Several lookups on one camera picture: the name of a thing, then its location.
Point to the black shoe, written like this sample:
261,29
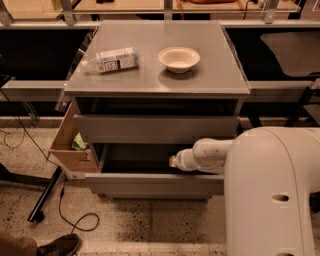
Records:
66,245

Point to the grey drawer cabinet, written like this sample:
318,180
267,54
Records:
215,86

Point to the grey top drawer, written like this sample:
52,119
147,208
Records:
138,129

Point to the green crumpled bag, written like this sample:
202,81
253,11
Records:
78,144

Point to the grey drawer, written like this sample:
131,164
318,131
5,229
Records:
138,129
143,169
157,197

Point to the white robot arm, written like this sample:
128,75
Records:
269,175

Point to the plastic water bottle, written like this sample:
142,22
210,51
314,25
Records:
111,60

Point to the white paper bowl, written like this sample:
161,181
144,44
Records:
178,59

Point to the black desk leg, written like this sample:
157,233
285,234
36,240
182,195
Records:
48,184
254,120

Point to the black desk leg right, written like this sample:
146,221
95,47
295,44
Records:
254,120

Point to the cardboard box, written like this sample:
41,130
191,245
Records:
75,161

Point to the black office chair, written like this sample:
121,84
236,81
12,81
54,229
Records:
298,55

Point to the brown trouser leg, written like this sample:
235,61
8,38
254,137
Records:
17,246

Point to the black desk leg left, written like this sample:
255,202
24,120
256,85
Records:
48,184

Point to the grey bottom drawer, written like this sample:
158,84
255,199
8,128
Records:
157,197

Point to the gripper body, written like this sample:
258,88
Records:
182,161

